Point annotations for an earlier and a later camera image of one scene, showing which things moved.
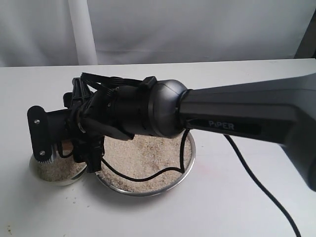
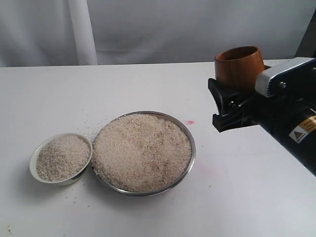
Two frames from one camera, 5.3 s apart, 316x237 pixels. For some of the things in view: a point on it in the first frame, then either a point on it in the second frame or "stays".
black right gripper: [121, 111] -> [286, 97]
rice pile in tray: [143, 156] stays
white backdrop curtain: [42, 33] stays
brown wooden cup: [67, 145] -> [236, 69]
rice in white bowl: [59, 168] stays
